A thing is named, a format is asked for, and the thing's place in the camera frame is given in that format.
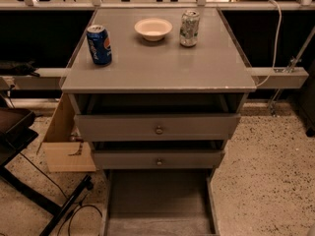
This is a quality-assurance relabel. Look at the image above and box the grey drawer cabinet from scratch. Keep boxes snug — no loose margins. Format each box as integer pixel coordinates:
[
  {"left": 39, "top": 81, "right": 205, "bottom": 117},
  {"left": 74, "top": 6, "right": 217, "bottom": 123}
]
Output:
[{"left": 59, "top": 7, "right": 257, "bottom": 182}]

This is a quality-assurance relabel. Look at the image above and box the black stand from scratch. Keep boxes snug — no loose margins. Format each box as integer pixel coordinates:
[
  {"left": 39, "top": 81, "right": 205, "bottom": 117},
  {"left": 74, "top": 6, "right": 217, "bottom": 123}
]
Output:
[{"left": 0, "top": 109, "right": 99, "bottom": 236}]

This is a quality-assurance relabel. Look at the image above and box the blue Pepsi can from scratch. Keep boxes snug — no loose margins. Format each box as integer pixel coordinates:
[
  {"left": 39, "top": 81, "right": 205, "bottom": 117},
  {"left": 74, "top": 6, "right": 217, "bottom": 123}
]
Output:
[{"left": 87, "top": 25, "right": 112, "bottom": 66}]

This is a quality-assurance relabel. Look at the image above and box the cardboard box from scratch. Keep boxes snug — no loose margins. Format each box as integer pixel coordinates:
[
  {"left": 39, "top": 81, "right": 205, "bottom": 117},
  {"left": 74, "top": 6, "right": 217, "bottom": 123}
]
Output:
[{"left": 41, "top": 94, "right": 96, "bottom": 172}]

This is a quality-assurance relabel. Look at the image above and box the white cable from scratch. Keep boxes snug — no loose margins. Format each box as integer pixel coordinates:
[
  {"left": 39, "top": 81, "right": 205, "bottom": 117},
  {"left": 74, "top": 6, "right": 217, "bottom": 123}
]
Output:
[{"left": 255, "top": 0, "right": 284, "bottom": 89}]

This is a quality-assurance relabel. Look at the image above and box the metal rail beam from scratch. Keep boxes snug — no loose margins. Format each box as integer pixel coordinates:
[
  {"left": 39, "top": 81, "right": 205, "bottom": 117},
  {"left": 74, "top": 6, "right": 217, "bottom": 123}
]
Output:
[{"left": 0, "top": 67, "right": 308, "bottom": 90}]

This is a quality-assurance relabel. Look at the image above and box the silver green soda can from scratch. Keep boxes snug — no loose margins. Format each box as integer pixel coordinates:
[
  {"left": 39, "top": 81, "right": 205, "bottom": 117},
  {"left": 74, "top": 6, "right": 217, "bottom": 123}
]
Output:
[{"left": 179, "top": 10, "right": 200, "bottom": 47}]

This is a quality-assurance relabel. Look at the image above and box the black floor cable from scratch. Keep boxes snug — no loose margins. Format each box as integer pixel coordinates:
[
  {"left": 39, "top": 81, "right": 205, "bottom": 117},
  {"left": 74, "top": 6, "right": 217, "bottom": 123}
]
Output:
[{"left": 19, "top": 151, "right": 104, "bottom": 236}]

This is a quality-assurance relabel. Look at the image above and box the grey bottom drawer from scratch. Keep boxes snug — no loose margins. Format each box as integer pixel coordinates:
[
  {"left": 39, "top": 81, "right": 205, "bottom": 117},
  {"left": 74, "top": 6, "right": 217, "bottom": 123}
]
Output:
[{"left": 99, "top": 169, "right": 221, "bottom": 236}]

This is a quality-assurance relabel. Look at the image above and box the grey middle drawer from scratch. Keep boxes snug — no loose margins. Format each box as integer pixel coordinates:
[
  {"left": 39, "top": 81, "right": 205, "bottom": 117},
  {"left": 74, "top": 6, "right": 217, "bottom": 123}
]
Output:
[{"left": 93, "top": 141, "right": 224, "bottom": 169}]

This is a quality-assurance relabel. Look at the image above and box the white bowl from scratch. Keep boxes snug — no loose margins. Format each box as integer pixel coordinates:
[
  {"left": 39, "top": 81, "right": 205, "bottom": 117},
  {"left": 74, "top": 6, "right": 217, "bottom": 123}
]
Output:
[{"left": 134, "top": 18, "right": 172, "bottom": 41}]

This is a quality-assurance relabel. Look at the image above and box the grey top drawer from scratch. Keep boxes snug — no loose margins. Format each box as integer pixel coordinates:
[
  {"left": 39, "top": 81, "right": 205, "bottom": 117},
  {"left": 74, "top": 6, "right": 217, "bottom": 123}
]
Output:
[{"left": 71, "top": 93, "right": 242, "bottom": 142}]

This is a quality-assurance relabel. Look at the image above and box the grey drawer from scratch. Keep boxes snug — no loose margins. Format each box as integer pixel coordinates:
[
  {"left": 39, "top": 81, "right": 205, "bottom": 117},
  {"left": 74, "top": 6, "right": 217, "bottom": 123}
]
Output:
[
  {"left": 99, "top": 169, "right": 221, "bottom": 236},
  {"left": 93, "top": 141, "right": 224, "bottom": 169},
  {"left": 71, "top": 93, "right": 242, "bottom": 142}
]

